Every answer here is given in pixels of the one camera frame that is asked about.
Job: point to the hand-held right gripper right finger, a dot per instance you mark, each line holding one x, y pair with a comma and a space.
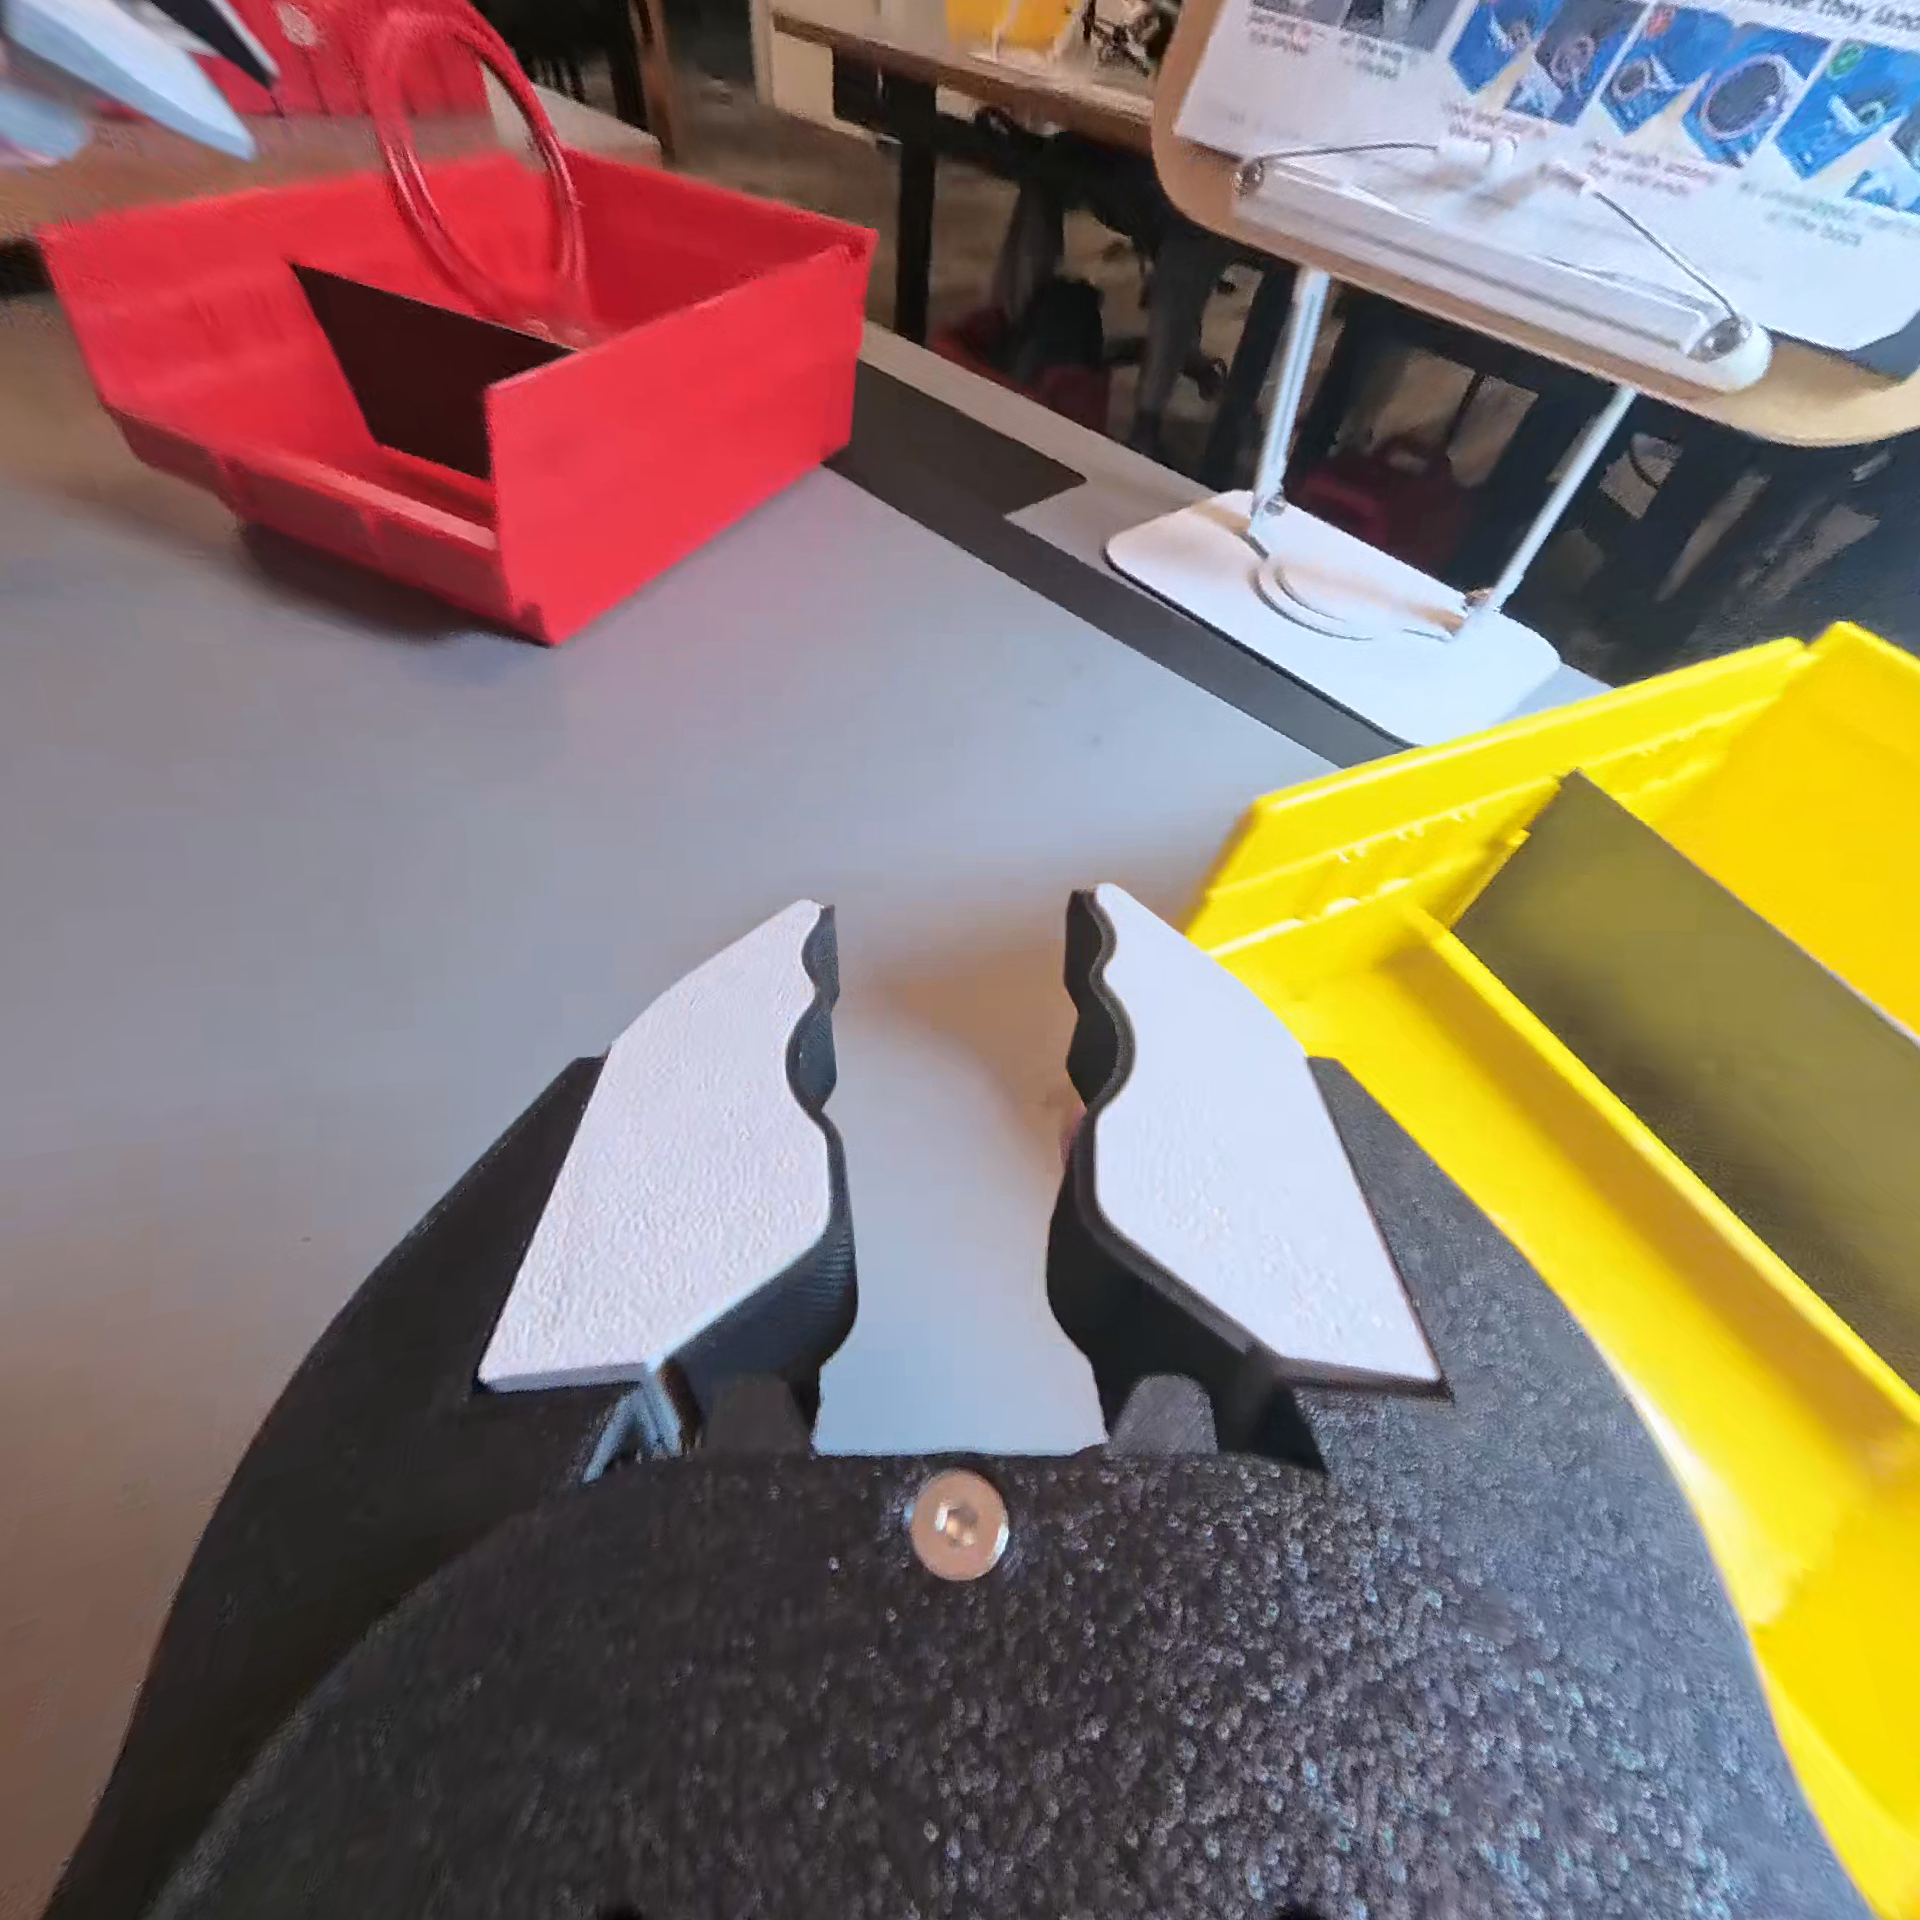
1244, 1186

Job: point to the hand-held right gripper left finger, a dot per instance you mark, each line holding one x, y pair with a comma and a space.
676, 1186

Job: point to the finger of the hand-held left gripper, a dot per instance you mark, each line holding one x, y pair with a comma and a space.
225, 45
119, 60

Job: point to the yellow plastic bin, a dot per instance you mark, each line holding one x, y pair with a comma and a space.
1501, 1125

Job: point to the red plastic bin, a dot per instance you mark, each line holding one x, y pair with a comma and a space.
676, 452

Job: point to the black bin divider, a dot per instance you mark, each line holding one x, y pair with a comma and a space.
422, 375
1724, 1051

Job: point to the printed instruction sheet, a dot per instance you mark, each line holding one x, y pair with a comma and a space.
1501, 90

